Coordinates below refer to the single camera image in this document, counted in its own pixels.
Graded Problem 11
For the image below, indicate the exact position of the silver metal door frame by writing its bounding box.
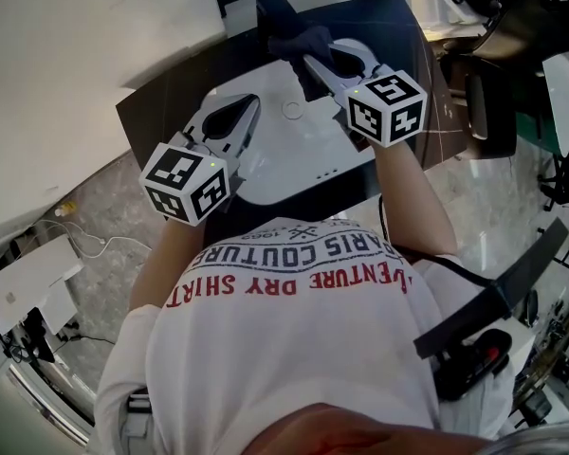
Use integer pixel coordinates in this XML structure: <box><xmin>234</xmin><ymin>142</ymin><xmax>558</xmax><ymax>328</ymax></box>
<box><xmin>7</xmin><ymin>360</ymin><xmax>99</xmax><ymax>447</ymax></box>

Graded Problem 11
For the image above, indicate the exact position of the person's right forearm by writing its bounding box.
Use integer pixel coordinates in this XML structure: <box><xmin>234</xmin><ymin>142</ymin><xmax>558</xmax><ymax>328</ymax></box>
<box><xmin>367</xmin><ymin>135</ymin><xmax>459</xmax><ymax>258</ymax></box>

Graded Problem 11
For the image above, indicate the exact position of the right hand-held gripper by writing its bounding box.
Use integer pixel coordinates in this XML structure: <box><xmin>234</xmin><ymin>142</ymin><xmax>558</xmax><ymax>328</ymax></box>
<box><xmin>303</xmin><ymin>39</ymin><xmax>429</xmax><ymax>154</ymax></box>

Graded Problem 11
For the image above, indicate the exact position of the white cable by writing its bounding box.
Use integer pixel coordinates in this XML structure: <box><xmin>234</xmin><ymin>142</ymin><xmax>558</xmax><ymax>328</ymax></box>
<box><xmin>32</xmin><ymin>220</ymin><xmax>156</xmax><ymax>260</ymax></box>

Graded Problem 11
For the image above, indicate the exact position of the white desk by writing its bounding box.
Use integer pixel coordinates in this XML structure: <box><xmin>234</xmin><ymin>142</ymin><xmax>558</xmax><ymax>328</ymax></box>
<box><xmin>407</xmin><ymin>0</ymin><xmax>499</xmax><ymax>42</ymax></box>

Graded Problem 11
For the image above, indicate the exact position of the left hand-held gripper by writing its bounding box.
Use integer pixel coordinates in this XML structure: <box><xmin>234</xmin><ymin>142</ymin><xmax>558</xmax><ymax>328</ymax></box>
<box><xmin>138</xmin><ymin>94</ymin><xmax>262</xmax><ymax>227</ymax></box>

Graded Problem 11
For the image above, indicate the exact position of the black office chair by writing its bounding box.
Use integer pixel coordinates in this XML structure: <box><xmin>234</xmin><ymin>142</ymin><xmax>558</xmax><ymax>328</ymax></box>
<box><xmin>438</xmin><ymin>0</ymin><xmax>569</xmax><ymax>160</ymax></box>

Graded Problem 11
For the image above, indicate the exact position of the white round table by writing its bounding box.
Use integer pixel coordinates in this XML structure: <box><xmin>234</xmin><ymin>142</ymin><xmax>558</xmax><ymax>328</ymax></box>
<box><xmin>542</xmin><ymin>52</ymin><xmax>569</xmax><ymax>158</ymax></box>

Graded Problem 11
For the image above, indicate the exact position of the green cabinet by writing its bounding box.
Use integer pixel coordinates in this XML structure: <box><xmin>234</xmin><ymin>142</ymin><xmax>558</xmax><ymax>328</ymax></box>
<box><xmin>514</xmin><ymin>106</ymin><xmax>568</xmax><ymax>154</ymax></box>

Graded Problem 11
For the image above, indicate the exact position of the white sink basin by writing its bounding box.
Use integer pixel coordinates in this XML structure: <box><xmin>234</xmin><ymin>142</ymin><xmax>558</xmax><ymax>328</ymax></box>
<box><xmin>201</xmin><ymin>54</ymin><xmax>376</xmax><ymax>208</ymax></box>

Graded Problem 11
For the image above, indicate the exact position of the dark blue cloth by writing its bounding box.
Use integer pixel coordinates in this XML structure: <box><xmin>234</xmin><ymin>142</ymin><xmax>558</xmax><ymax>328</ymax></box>
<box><xmin>267</xmin><ymin>25</ymin><xmax>336</xmax><ymax>101</ymax></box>

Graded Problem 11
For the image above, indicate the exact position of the black tangled equipment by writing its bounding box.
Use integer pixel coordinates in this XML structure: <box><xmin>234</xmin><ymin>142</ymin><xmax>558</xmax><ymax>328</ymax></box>
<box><xmin>0</xmin><ymin>308</ymin><xmax>58</xmax><ymax>364</ymax></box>

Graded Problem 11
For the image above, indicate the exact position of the thick black cable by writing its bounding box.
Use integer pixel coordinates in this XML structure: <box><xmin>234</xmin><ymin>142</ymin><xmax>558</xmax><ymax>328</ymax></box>
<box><xmin>377</xmin><ymin>194</ymin><xmax>499</xmax><ymax>288</ymax></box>

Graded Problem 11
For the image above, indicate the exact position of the person's white printed shirt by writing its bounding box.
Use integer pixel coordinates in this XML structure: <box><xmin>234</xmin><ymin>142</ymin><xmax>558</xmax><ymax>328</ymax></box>
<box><xmin>94</xmin><ymin>215</ymin><xmax>516</xmax><ymax>455</ymax></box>

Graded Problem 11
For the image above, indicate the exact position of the person's left forearm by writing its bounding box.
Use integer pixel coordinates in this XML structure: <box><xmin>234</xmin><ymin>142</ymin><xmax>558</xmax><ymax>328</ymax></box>
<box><xmin>130</xmin><ymin>215</ymin><xmax>205</xmax><ymax>312</ymax></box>

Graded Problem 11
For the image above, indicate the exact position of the thin black floor cable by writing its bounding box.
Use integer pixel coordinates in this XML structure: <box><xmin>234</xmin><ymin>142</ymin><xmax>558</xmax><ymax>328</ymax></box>
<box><xmin>51</xmin><ymin>332</ymin><xmax>118</xmax><ymax>348</ymax></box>

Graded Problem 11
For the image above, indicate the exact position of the white cardboard box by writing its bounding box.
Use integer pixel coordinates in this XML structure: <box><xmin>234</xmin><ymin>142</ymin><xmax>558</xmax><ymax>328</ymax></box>
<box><xmin>0</xmin><ymin>234</ymin><xmax>84</xmax><ymax>336</ymax></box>

